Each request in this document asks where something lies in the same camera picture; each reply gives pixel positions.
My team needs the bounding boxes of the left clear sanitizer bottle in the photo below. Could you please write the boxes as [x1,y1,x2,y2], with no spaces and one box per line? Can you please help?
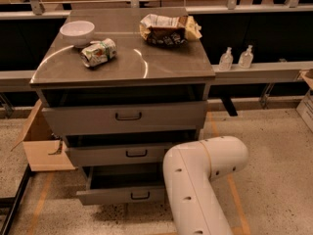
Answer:
[218,47,233,71]

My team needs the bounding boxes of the open cardboard box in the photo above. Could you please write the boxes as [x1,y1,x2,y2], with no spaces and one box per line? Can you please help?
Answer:
[13,100,75,171]

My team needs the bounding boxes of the white bowl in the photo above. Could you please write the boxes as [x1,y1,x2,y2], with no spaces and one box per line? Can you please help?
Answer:
[60,21,95,47]

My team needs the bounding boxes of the right clear sanitizer bottle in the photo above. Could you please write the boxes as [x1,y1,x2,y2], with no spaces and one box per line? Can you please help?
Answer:
[239,45,253,69]

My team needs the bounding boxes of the grey drawer cabinet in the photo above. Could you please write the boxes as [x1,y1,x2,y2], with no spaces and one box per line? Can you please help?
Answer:
[29,7,216,168]

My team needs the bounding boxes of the grey middle drawer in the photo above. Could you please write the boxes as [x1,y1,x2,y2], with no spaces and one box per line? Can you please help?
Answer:
[66,143,173,166]

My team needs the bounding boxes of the grey top drawer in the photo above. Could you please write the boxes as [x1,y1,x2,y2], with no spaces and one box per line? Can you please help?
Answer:
[42,101,207,136]

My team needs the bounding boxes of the white box at right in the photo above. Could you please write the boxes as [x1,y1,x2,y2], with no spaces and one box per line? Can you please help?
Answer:
[295,69,313,134]

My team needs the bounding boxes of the clear sanitizer bottle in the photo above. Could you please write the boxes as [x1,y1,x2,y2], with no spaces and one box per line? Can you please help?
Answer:
[218,47,233,71]
[239,45,253,69]

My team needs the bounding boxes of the open chip bag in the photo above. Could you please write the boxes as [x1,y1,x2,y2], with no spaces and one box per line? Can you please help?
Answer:
[139,14,201,47]

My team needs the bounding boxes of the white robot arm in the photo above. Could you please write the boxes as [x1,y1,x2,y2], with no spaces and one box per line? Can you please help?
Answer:
[163,136,248,235]

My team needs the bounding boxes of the grey drawer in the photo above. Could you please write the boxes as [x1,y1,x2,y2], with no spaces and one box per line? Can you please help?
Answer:
[66,143,173,166]
[42,101,207,136]
[76,163,165,205]

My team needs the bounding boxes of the black floor frame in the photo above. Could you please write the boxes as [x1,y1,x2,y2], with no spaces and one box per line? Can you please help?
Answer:
[0,164,32,235]

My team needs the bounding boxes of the grey bottom drawer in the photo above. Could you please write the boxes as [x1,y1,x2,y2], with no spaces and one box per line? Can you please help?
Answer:
[76,163,165,205]

